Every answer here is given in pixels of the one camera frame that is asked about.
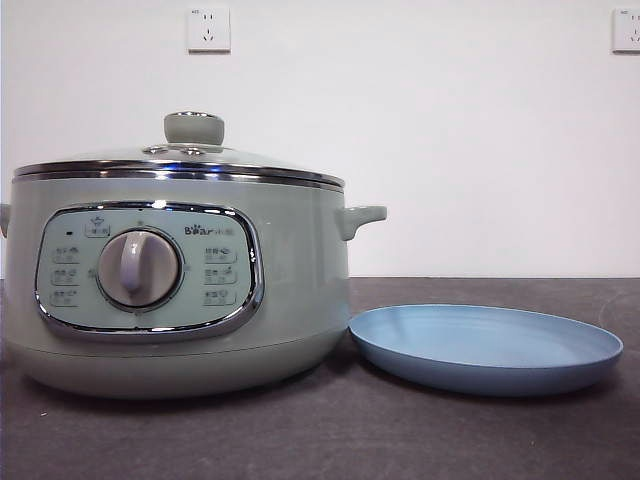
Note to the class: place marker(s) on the glass lid with green knob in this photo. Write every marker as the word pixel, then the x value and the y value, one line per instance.
pixel 195 131

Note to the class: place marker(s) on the pale green electric steamer pot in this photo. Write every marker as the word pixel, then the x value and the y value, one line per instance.
pixel 290 300

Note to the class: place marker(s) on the blue round plate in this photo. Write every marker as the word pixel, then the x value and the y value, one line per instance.
pixel 480 345

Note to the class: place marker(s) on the white wall socket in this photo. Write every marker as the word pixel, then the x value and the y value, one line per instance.
pixel 627 31
pixel 209 30

